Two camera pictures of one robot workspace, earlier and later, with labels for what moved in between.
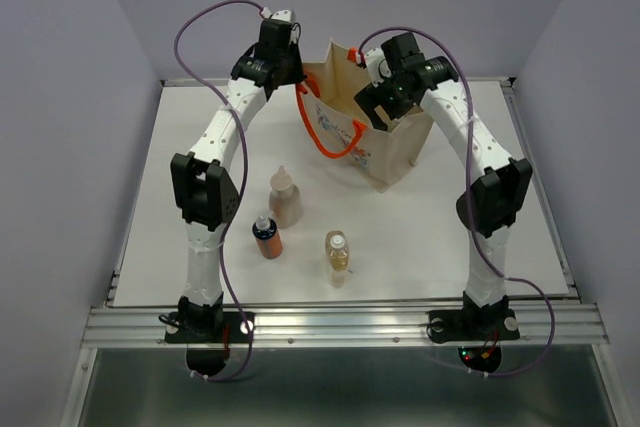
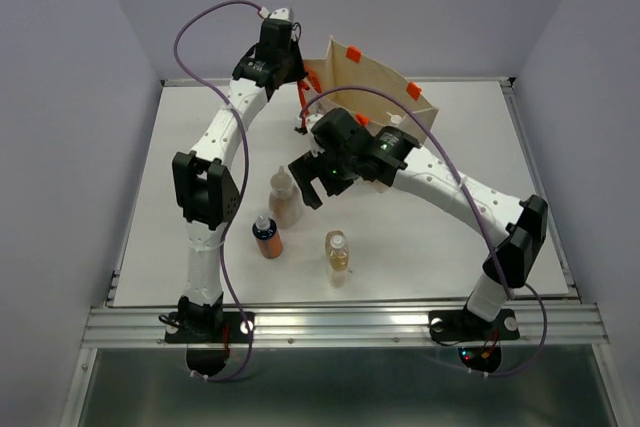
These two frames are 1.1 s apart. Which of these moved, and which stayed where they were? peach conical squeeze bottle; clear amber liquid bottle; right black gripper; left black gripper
Moved: right black gripper
Stayed: clear amber liquid bottle; left black gripper; peach conical squeeze bottle
